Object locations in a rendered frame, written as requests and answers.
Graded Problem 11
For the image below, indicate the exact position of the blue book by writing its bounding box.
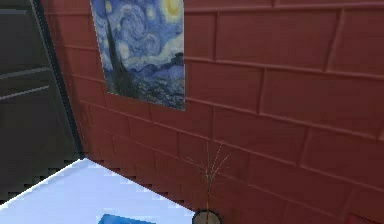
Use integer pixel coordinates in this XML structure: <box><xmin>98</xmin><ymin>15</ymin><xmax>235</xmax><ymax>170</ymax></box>
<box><xmin>97</xmin><ymin>213</ymin><xmax>158</xmax><ymax>224</ymax></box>

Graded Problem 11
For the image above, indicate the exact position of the blue starry night painting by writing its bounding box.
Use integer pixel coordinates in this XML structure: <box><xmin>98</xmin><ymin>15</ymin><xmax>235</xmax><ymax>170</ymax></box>
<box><xmin>89</xmin><ymin>0</ymin><xmax>186</xmax><ymax>112</ymax></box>

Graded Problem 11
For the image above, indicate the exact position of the dry twig plant in pot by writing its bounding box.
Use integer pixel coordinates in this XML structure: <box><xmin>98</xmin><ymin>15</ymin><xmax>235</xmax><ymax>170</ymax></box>
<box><xmin>186</xmin><ymin>141</ymin><xmax>232</xmax><ymax>224</ymax></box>

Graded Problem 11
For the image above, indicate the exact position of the white table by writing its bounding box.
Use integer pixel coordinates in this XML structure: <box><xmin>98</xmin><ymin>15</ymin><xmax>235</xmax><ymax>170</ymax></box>
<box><xmin>0</xmin><ymin>157</ymin><xmax>196</xmax><ymax>224</ymax></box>

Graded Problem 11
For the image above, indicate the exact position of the dark grey room door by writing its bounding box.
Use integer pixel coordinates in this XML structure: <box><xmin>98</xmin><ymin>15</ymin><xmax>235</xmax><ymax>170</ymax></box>
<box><xmin>0</xmin><ymin>0</ymin><xmax>84</xmax><ymax>205</ymax></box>

